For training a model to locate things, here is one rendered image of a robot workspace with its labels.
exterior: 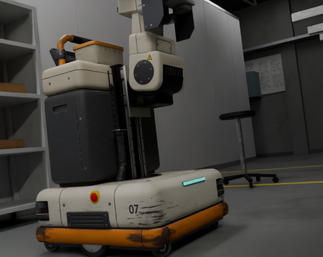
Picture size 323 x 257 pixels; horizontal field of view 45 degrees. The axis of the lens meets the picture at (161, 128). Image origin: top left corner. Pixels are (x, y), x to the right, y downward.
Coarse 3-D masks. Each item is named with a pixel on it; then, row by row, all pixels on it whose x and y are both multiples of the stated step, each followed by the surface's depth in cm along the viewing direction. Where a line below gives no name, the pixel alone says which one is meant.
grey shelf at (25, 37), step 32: (0, 0) 265; (0, 32) 309; (32, 32) 287; (0, 64) 309; (32, 64) 293; (0, 96) 259; (32, 96) 277; (0, 128) 302; (32, 128) 294; (0, 160) 299; (32, 160) 294; (0, 192) 296; (32, 192) 295
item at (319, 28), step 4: (316, 24) 159; (320, 24) 158; (308, 28) 160; (312, 28) 159; (316, 28) 159; (320, 28) 158; (308, 32) 160; (312, 32) 159; (316, 32) 159; (320, 32) 160
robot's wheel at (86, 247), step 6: (84, 246) 158; (90, 246) 156; (96, 246) 154; (102, 246) 152; (108, 246) 152; (84, 252) 158; (90, 252) 156; (96, 252) 154; (102, 252) 152; (108, 252) 156
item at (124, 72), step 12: (120, 72) 177; (168, 72) 166; (180, 72) 174; (168, 84) 166; (180, 84) 173; (132, 96) 175; (144, 96) 169; (156, 96) 167; (168, 96) 175; (132, 108) 174; (144, 108) 182
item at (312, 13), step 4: (312, 8) 136; (316, 8) 135; (320, 8) 134; (296, 12) 139; (300, 12) 138; (304, 12) 137; (308, 12) 136; (312, 12) 136; (316, 12) 135; (320, 12) 134; (292, 16) 139; (296, 16) 139; (300, 16) 138; (304, 16) 137; (308, 16) 136; (312, 16) 136; (316, 16) 136; (320, 16) 137; (292, 20) 139; (296, 20) 139; (300, 20) 139; (304, 20) 139
